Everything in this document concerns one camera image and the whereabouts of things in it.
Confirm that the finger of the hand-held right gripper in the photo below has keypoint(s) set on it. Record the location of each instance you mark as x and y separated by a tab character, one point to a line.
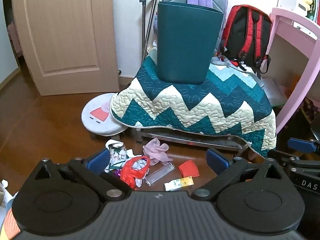
285	157
301	145

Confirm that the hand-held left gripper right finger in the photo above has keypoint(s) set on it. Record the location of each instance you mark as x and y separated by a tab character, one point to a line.
217	160

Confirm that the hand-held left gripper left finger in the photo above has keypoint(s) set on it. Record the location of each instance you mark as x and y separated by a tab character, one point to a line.
96	159

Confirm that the white festive printed paper bag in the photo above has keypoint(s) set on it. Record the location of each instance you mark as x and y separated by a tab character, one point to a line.
117	156

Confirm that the purple white snack wrapper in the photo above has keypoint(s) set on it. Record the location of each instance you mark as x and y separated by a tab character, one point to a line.
117	173

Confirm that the orange foam fruit net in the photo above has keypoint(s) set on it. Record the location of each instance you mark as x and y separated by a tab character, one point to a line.
189	169

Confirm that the clear ribbed plastic tray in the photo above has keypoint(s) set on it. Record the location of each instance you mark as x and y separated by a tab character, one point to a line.
160	174

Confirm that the teal plastic waste bin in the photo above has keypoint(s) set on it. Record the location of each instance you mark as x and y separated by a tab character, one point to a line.
186	45

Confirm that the red plastic bag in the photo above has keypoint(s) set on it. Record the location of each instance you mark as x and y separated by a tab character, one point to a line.
131	173

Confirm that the round white pig stool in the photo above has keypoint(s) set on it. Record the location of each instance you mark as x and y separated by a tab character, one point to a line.
100	115

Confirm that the white yellow tube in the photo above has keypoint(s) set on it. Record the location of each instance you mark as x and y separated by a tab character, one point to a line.
178	183

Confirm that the lilac cloth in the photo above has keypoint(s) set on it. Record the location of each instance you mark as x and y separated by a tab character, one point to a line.
156	150

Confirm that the orange item on shelf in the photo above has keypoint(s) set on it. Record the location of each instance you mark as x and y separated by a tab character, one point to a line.
294	83

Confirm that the teal cream zigzag quilt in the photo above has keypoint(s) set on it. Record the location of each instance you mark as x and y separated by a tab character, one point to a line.
200	100

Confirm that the white crumpled tissue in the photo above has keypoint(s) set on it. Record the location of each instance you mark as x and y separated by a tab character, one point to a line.
3	186

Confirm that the orange striped cloth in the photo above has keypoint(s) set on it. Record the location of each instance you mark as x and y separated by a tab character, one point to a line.
8	225

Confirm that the pink desk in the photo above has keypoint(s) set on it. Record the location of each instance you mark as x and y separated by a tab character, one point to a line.
287	17

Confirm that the red black backpack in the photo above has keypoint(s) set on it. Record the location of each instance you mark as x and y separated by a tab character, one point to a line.
240	30

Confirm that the light wooden door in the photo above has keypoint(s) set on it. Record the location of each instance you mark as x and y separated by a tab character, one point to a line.
62	30

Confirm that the white small device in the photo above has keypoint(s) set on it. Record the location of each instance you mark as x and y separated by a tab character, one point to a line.
300	8

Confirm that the green book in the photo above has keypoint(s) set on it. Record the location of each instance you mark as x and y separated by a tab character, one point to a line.
315	2

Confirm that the yellow plush toy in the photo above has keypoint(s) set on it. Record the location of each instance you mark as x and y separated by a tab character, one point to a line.
307	0

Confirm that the grey metal pole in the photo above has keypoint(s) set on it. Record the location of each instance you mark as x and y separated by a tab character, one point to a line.
151	20

